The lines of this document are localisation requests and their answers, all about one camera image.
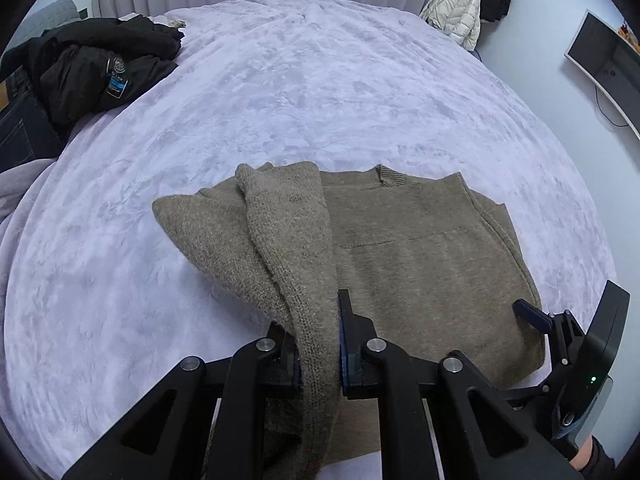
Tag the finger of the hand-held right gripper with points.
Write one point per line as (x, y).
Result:
(535, 392)
(532, 316)

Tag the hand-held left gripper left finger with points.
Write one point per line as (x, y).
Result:
(285, 365)

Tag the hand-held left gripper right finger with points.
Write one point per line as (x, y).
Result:
(345, 355)

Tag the brown knit sweater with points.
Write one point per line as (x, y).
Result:
(425, 270)

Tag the person's right forearm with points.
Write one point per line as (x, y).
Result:
(597, 462)

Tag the lavender plush bed blanket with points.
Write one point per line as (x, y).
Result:
(300, 85)

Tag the orange decoration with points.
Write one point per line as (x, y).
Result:
(631, 30)

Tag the white puffer jacket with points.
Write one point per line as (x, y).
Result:
(457, 12)

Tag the grey fleece blanket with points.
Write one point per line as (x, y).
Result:
(20, 185)

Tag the dark blue jeans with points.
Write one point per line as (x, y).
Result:
(22, 135)

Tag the black padded jacket with label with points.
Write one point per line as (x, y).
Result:
(80, 80)

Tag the black fleece garment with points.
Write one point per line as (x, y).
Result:
(145, 35)

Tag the grey padded headboard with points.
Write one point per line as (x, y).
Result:
(47, 17)

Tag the wall-mounted television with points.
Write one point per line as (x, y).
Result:
(605, 67)

